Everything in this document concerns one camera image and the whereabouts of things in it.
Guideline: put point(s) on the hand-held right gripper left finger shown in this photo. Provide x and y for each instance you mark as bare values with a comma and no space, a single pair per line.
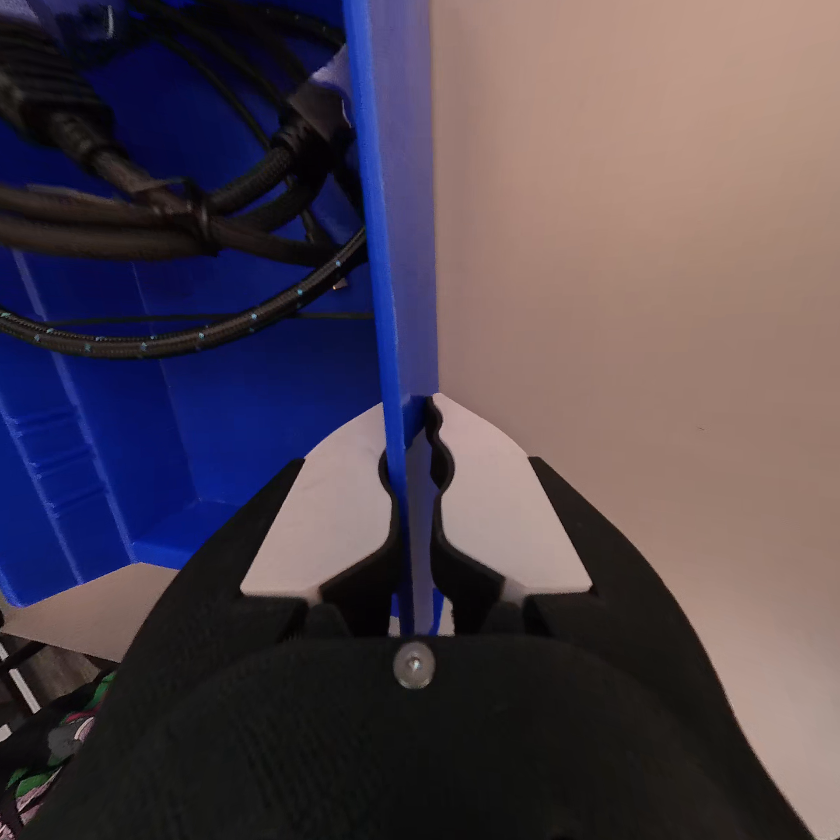
328,512

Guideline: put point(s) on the floral patterned clothing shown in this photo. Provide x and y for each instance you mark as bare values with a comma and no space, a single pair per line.
39,774

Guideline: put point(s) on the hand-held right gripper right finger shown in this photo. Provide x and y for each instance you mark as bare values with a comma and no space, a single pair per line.
512,525

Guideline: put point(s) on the blue storage bin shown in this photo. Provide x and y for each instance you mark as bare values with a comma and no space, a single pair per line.
197,426

